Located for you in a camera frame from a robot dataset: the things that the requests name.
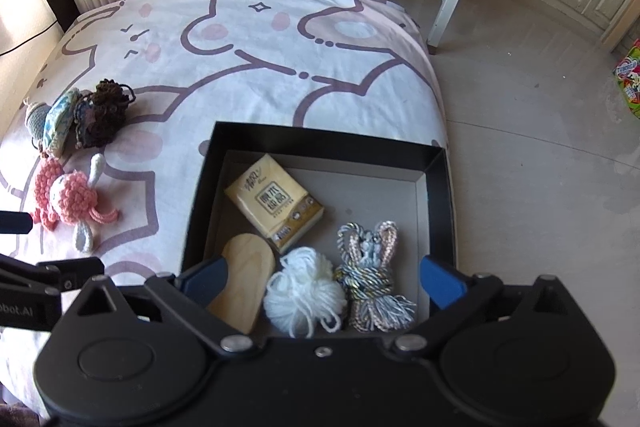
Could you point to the printed bed sheet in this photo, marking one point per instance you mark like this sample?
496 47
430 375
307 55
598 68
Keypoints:
280 87

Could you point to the yellow tissue pack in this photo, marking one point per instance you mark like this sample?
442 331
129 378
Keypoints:
272 202

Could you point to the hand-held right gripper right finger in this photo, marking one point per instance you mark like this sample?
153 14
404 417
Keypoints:
442 281

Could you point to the pink crochet bunny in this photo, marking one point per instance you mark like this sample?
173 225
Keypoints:
70 197

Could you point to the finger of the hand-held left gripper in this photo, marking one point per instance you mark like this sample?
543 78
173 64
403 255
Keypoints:
15 223
75 271

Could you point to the rounded wooden block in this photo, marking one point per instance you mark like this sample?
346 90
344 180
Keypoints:
245 277

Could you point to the white yarn ball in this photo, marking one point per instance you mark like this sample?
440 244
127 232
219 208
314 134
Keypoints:
305 292

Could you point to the blue-grey crochet doll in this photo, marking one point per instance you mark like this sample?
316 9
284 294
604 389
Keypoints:
36 117

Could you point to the black cardboard box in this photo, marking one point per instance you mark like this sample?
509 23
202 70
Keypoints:
440 207

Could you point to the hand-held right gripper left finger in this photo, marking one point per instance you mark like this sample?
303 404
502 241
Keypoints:
204 281

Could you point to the blue patterned pouch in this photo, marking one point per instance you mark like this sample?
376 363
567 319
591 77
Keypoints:
62 122

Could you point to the beige board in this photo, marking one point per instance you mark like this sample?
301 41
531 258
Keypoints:
20 7

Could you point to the dark brown crochet pouch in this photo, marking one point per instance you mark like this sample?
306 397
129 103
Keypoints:
105 112

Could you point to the colourful printed package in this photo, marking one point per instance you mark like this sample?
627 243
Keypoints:
629 79

